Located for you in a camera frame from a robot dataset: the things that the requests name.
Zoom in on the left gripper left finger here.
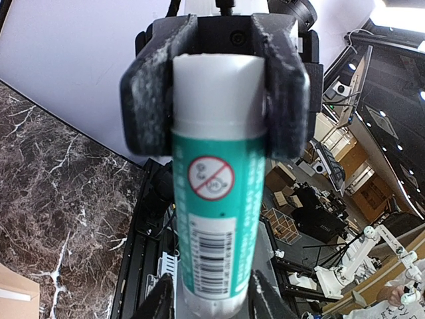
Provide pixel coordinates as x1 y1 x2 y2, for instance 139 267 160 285
132 273 175 319

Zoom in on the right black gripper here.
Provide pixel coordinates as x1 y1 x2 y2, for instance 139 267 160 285
120 13 323 159

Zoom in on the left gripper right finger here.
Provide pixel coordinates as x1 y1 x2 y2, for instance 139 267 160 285
248 270 298 319

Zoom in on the white green glue stick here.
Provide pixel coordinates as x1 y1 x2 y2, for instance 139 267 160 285
171 54 266 318

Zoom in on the brown paper envelope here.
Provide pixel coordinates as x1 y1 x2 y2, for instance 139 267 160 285
0 265 40 319

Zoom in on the white slotted cable duct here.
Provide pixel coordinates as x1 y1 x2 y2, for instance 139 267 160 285
157 251 178 282

